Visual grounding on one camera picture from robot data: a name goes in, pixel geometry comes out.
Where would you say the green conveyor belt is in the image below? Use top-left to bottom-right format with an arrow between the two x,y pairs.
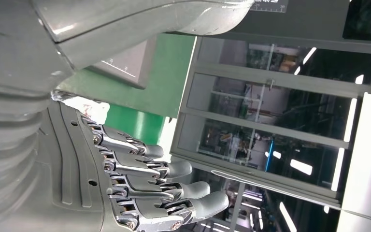
104,104 -> 165,145

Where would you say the black yellow ruler label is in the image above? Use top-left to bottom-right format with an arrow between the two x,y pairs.
251,0 -> 289,14

